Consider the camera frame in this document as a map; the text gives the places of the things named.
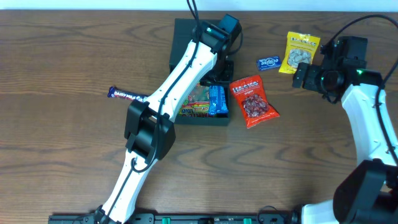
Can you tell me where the light blue snack bar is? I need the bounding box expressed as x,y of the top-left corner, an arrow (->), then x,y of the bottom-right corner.
208,85 -> 228,116

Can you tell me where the red Halls candy bag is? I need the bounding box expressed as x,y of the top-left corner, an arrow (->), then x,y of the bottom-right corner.
229,75 -> 280,129

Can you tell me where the green Haribo gummy bag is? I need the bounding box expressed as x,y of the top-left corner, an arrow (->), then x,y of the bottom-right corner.
178,84 -> 210,117

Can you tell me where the blue Eclipse mint pack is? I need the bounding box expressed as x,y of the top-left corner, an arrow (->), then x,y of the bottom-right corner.
256,56 -> 282,71

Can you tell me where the purple Dairy Milk bar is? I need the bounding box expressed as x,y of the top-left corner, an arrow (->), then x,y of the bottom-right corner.
107,86 -> 148,102

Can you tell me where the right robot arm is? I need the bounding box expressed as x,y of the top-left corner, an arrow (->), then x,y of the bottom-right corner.
292,36 -> 397,223

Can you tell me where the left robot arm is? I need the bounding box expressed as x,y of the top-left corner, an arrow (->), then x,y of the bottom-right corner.
93,14 -> 242,223

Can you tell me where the dark green gift box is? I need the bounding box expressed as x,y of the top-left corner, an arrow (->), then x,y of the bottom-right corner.
169,18 -> 234,126

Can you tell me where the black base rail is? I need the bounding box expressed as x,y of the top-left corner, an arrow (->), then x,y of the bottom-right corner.
47,212 -> 301,224

